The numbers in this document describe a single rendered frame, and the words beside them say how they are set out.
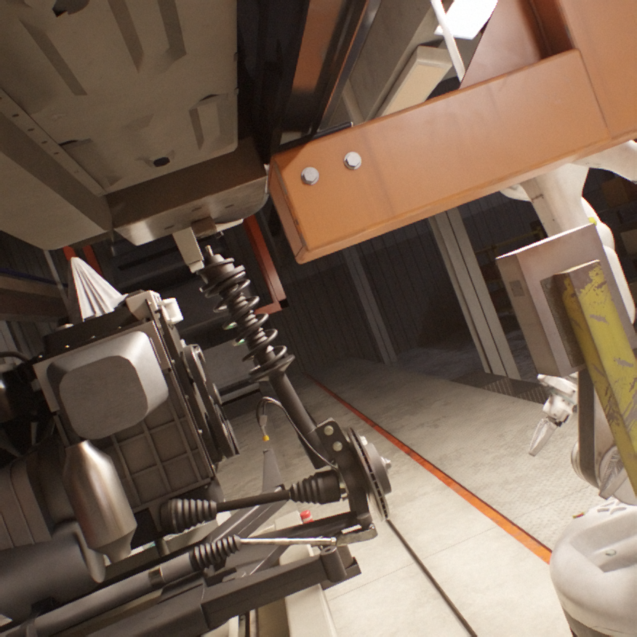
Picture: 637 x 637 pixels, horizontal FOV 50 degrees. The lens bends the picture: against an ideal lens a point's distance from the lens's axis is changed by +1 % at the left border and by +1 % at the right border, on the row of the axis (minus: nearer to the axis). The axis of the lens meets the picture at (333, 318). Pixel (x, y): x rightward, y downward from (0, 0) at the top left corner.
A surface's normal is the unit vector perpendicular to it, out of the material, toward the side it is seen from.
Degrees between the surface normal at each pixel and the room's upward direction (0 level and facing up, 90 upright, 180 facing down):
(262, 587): 90
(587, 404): 70
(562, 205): 93
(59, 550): 62
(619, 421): 90
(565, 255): 90
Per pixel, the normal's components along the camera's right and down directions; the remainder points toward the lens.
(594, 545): -0.03, -0.25
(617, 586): -0.72, -0.61
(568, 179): 0.29, 0.16
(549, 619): -0.36, -0.93
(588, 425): -1.00, 0.01
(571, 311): -0.93, 0.36
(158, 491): 0.13, -0.01
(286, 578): -0.13, 0.08
